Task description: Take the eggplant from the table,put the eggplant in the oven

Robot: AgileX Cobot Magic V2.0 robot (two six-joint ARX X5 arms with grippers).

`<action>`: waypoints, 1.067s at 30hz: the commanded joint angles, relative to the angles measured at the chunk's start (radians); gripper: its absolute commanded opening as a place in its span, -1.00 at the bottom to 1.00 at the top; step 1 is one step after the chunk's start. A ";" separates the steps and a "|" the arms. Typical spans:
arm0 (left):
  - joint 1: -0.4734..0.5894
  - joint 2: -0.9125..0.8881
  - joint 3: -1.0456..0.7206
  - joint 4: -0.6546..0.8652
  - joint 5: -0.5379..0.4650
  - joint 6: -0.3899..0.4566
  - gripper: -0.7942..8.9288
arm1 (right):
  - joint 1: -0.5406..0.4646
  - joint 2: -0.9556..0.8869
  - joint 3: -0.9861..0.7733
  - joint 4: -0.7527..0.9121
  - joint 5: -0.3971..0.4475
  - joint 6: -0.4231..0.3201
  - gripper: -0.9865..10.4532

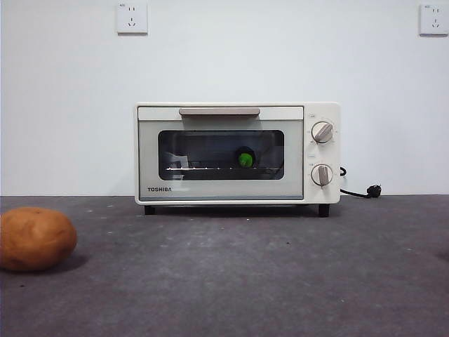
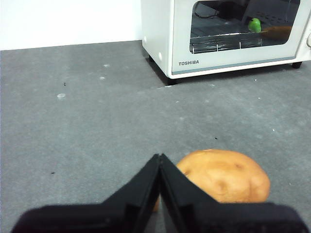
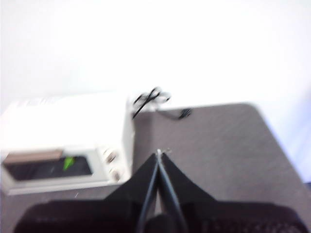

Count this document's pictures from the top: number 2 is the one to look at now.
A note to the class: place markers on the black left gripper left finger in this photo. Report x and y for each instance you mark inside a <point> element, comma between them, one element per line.
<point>97,218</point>

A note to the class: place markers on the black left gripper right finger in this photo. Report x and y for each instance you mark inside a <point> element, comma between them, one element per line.
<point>230,218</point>

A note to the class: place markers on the cream white toaster oven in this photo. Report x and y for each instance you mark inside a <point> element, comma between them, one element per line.
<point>156,36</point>

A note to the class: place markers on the small beige oven knob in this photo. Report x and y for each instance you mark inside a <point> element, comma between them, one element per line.
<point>309,40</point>

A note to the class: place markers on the brown potato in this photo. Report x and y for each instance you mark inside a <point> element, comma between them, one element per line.
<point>226,177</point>

